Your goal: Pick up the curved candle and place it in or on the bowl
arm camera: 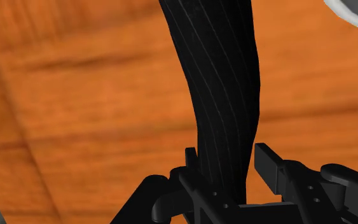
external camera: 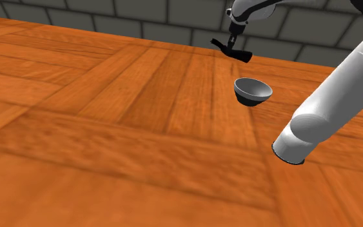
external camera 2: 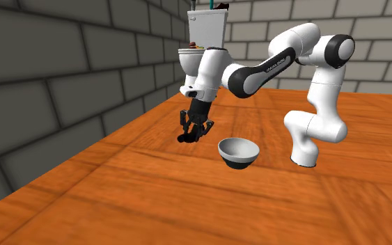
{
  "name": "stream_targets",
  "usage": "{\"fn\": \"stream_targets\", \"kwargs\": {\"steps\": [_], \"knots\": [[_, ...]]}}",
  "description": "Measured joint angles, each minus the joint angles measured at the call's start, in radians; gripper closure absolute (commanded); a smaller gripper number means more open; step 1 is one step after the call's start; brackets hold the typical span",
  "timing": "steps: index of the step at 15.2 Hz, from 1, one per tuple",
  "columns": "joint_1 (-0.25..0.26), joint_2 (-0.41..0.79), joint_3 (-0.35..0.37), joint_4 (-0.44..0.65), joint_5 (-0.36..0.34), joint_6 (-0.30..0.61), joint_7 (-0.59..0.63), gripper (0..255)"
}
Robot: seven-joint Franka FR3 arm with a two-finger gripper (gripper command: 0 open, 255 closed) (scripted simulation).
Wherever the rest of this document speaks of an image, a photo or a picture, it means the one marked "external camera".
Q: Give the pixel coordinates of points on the grey bowl with black base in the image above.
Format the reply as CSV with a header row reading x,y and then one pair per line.
x,y
254,89

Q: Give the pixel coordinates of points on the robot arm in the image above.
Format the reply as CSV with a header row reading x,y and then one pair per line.
x,y
335,100

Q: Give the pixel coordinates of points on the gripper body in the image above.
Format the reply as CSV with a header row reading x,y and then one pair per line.
x,y
236,29

